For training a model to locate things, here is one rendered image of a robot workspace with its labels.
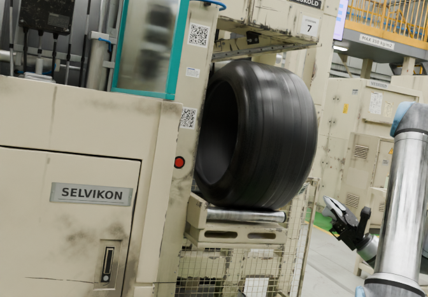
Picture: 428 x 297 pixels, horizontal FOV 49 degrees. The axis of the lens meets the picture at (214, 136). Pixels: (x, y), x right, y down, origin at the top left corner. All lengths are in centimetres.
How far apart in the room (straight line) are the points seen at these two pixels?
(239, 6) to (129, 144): 124
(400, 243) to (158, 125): 74
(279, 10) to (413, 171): 101
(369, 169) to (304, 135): 464
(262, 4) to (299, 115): 63
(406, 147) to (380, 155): 477
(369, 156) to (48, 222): 559
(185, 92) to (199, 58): 13
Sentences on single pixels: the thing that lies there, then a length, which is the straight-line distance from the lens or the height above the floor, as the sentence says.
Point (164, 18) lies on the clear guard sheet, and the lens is 104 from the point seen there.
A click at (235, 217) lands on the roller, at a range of 171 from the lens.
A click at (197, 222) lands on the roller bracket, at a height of 88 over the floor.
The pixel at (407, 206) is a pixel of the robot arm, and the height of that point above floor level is 109.
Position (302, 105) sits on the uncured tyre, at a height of 133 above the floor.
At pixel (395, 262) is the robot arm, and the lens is 133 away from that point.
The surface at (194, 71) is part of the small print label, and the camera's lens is 165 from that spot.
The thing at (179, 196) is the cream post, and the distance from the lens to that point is 169.
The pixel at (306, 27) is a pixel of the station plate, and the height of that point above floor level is 169.
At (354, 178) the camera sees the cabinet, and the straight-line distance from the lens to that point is 644.
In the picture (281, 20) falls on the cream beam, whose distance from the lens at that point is 213.
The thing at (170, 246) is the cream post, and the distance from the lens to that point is 173.
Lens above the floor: 127
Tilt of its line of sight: 3 degrees down
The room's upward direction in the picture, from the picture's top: 9 degrees clockwise
